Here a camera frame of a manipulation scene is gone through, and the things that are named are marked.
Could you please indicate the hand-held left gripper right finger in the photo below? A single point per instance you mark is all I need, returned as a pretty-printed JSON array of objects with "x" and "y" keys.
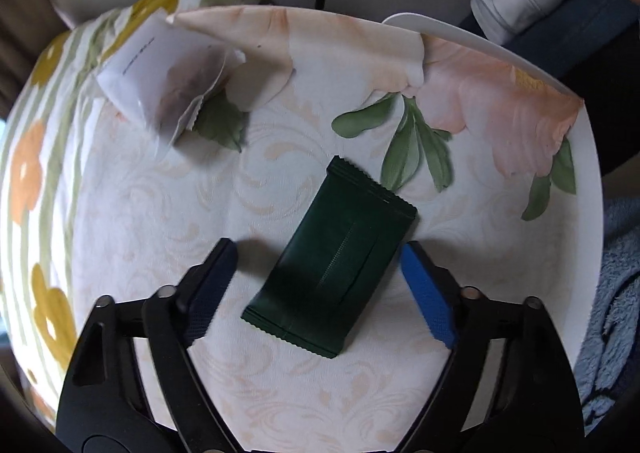
[{"x": 430, "y": 295}]

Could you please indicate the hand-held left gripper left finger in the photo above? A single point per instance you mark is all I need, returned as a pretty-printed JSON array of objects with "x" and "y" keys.
[{"x": 215, "y": 285}]

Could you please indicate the dark green snack packet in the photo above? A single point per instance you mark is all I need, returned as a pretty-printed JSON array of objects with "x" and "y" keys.
[{"x": 330, "y": 258}]

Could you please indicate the peach floral cloth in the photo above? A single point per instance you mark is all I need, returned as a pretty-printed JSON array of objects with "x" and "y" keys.
[{"x": 300, "y": 143}]

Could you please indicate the blue fluffy blanket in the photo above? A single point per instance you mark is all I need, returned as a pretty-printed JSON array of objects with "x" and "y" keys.
[{"x": 615, "y": 308}]

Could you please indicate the yellow flower blanket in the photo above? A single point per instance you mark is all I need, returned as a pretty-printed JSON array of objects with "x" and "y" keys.
[{"x": 45, "y": 183}]

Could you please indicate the white snack packet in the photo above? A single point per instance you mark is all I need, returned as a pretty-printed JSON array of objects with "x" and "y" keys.
[{"x": 155, "y": 73}]

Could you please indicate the beige curtain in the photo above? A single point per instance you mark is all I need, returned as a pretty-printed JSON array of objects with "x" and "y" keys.
[{"x": 35, "y": 8}]

